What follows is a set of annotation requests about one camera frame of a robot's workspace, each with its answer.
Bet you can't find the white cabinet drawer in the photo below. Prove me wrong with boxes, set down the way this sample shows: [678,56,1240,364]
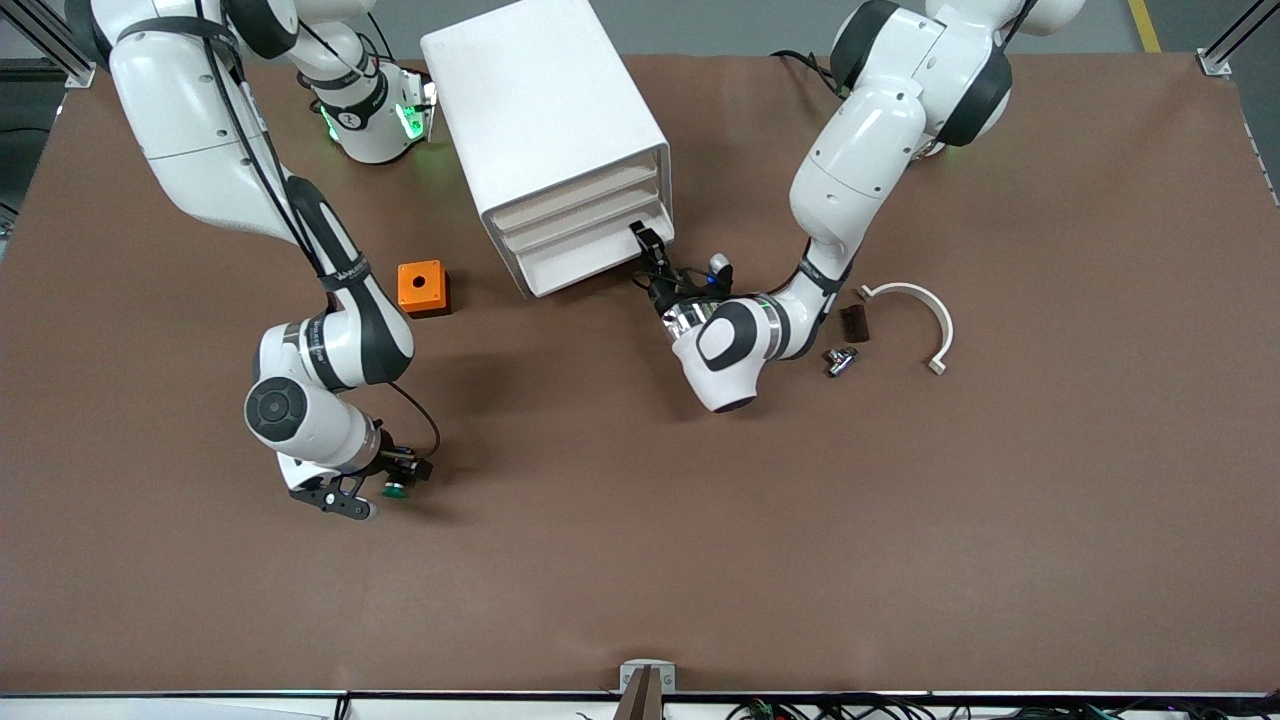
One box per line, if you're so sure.
[512,225,673,299]
[497,187,662,253]
[488,163,661,233]
[505,208,664,263]

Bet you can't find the white four-drawer cabinet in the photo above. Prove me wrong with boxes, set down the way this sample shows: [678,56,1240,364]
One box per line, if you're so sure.
[419,0,675,301]

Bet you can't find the brown table mat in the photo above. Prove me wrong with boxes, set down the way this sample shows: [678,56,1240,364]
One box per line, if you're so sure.
[0,50,1280,698]

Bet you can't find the orange button enclosure box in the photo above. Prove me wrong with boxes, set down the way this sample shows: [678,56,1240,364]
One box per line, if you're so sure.
[396,259,453,320]

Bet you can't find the black base power cable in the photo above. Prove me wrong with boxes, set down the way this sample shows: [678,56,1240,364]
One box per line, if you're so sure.
[768,48,847,97]

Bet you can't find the white curved plastic bracket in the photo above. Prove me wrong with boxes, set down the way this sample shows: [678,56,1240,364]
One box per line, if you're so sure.
[857,282,956,377]

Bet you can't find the grey metal mount bracket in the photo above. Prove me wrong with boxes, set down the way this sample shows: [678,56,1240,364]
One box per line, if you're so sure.
[618,658,678,720]

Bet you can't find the tangled black cables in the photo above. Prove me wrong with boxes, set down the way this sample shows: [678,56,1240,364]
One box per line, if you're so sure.
[725,695,1280,720]

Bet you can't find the aluminium frame post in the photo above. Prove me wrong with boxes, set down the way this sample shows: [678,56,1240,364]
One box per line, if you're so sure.
[1195,0,1280,79]
[0,0,101,89]

